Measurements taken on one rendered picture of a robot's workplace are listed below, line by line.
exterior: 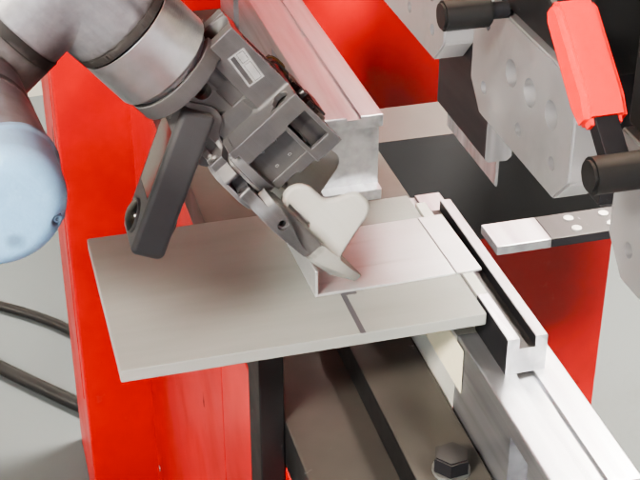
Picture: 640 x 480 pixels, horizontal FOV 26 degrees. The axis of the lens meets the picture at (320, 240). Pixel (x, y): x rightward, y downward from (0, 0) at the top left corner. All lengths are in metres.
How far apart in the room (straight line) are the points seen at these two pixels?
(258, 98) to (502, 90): 0.19
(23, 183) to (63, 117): 1.14
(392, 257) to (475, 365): 0.11
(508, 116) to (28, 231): 0.29
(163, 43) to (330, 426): 0.35
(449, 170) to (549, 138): 0.76
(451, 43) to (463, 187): 0.63
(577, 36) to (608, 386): 2.00
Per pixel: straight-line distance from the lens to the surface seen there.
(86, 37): 0.89
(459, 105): 1.02
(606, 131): 0.65
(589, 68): 0.66
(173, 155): 0.94
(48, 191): 0.76
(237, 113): 0.95
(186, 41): 0.91
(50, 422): 2.54
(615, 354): 2.72
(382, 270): 1.04
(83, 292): 2.03
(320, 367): 1.15
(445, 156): 1.52
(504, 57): 0.83
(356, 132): 1.36
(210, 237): 1.08
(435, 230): 1.09
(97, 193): 1.95
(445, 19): 0.80
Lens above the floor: 1.56
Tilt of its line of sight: 31 degrees down
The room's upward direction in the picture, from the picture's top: straight up
